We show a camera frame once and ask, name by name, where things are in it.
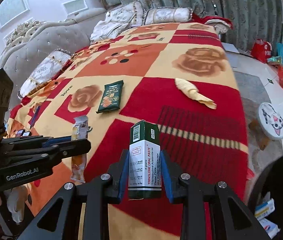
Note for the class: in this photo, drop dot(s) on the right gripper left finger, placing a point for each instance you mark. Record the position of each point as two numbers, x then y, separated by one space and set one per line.
81 208

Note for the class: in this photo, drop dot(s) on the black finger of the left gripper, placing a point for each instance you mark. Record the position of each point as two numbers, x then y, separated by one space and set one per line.
37 150

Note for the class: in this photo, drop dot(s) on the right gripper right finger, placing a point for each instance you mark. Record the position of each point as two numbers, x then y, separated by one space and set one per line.
209 211

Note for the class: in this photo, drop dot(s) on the green white medicine box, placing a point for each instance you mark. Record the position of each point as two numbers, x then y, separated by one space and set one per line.
144 179

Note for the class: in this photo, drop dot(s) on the left gloved hand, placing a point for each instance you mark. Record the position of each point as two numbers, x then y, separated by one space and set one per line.
15 202

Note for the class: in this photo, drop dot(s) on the cat face round stool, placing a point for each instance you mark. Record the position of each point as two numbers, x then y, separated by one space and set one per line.
270 122

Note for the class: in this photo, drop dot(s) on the grey tufted headboard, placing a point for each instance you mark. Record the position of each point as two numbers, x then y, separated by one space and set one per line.
24 54

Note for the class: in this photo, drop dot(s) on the green snack packet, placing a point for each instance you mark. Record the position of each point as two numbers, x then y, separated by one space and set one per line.
111 97

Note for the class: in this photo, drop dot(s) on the grey floor rug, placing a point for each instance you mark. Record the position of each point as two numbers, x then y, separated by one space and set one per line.
253 94

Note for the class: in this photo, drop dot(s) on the beige twisted paper wrapper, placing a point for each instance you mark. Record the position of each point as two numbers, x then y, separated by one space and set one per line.
192 92

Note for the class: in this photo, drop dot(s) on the red orange patterned blanket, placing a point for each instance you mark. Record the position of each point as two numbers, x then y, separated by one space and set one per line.
210 144

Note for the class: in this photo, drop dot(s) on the red gift bag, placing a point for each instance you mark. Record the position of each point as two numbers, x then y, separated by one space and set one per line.
261 50

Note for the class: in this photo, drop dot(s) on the white embroidered pillow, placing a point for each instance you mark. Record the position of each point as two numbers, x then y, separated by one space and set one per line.
167 15
132 13

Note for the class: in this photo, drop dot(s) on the green patterned curtain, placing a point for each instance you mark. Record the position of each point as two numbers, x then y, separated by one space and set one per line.
251 19

